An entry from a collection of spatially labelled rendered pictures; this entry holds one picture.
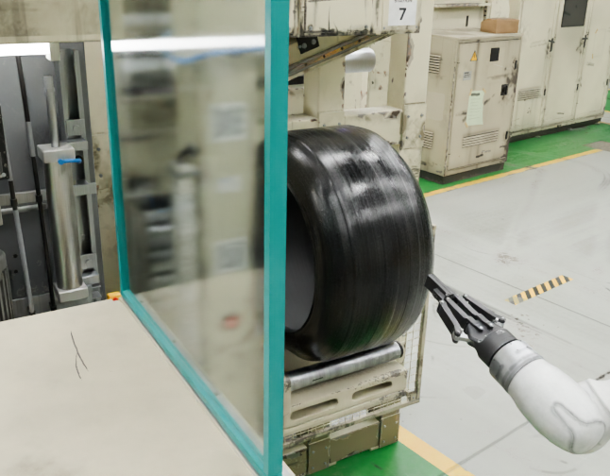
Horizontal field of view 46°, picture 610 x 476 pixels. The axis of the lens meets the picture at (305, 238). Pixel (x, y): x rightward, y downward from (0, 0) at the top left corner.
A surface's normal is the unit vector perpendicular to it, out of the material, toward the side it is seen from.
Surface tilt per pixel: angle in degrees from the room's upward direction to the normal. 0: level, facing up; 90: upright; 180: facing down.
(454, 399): 0
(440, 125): 90
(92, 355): 0
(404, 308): 104
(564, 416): 54
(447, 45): 90
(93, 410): 0
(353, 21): 90
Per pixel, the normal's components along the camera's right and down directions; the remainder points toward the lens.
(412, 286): 0.50, 0.37
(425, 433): 0.02, -0.93
